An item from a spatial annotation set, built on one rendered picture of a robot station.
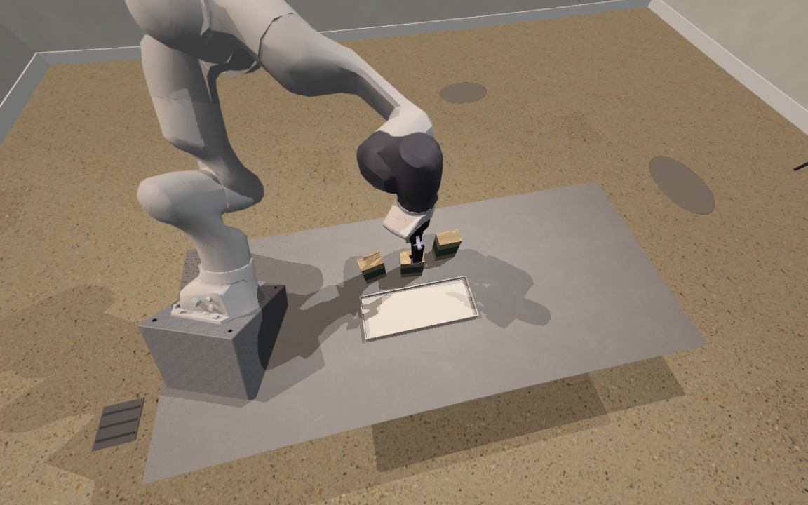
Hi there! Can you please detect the tan rectangular block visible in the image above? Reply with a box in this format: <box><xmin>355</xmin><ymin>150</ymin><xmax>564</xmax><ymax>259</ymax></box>
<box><xmin>357</xmin><ymin>251</ymin><xmax>386</xmax><ymax>284</ymax></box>
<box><xmin>400</xmin><ymin>250</ymin><xmax>425</xmax><ymax>278</ymax></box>
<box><xmin>431</xmin><ymin>229</ymin><xmax>462</xmax><ymax>261</ymax></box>

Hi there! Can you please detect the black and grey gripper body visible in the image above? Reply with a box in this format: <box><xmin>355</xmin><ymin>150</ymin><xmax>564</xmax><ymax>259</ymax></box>
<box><xmin>412</xmin><ymin>220</ymin><xmax>430</xmax><ymax>241</ymax></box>

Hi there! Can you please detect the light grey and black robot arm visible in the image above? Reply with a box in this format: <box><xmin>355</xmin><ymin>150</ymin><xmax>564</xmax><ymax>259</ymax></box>
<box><xmin>125</xmin><ymin>0</ymin><xmax>443</xmax><ymax>325</ymax></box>

